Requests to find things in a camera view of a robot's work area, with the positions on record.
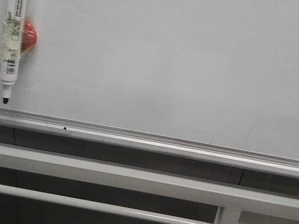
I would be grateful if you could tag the white whiteboard marker pen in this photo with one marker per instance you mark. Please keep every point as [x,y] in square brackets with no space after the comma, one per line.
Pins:
[13,24]

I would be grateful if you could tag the white round stand bar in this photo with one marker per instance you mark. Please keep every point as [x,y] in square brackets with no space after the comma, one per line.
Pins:
[95,206]

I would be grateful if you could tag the large whiteboard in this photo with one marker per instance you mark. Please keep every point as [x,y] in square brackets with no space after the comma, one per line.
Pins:
[224,72]

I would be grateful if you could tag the red round magnet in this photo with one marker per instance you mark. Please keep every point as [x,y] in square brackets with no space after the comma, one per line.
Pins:
[29,36]

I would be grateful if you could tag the aluminium whiteboard tray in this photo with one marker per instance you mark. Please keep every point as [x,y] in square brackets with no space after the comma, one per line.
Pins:
[150,142]

